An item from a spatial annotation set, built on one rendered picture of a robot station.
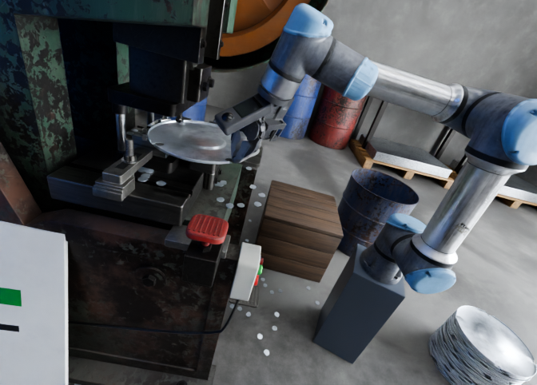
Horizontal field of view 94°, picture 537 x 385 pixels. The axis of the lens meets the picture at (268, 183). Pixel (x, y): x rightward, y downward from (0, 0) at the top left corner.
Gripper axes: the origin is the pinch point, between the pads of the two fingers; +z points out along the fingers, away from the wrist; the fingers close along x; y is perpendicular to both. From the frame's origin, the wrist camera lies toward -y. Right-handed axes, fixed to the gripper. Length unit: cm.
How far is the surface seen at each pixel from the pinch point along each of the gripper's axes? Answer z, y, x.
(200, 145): 3.9, -3.3, 9.6
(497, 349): 26, 82, -98
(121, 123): 5.5, -18.6, 21.4
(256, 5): -23, 30, 46
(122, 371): 73, -28, -21
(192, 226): -1.4, -19.1, -14.5
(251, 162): 1.1, 5.7, -1.3
